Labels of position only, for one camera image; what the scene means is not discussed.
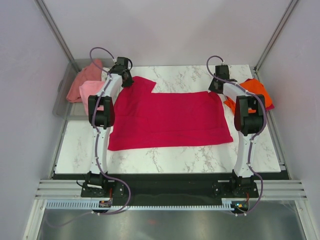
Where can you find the white slotted cable duct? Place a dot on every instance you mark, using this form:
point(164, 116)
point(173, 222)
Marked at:
point(99, 205)

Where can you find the magenta t shirt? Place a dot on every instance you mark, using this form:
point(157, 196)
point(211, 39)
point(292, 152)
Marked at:
point(144, 119)
point(271, 107)

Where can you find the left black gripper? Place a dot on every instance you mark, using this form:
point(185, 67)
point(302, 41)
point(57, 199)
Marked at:
point(130, 83)

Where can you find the orange folded t shirt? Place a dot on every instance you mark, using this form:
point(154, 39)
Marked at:
point(253, 86)

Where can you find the right aluminium frame post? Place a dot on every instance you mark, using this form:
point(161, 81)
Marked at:
point(276, 34)

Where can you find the left aluminium frame post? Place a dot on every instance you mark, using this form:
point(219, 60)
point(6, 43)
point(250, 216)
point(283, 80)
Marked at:
point(57, 33)

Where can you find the folded magenta t shirt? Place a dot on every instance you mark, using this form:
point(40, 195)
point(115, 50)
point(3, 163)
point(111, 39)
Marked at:
point(271, 107)

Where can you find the aluminium frame post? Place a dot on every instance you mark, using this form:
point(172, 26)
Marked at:
point(57, 33)
point(276, 34)

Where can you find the light pink t shirt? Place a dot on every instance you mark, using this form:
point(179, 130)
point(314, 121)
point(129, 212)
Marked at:
point(89, 88)

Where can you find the white t shirt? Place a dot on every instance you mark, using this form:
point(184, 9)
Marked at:
point(105, 74)

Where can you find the dusty rose t shirt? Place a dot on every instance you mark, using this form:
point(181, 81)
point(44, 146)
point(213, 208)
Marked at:
point(88, 73)

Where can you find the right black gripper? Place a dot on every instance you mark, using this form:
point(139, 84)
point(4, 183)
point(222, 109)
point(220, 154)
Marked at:
point(211, 87)

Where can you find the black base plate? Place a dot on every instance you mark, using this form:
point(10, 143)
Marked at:
point(142, 189)

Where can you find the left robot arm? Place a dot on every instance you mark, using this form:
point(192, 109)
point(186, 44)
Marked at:
point(101, 116)

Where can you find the clear plastic bin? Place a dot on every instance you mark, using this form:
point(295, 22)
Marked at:
point(65, 109)

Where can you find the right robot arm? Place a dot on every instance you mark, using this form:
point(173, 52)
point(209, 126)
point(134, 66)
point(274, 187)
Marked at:
point(249, 121)

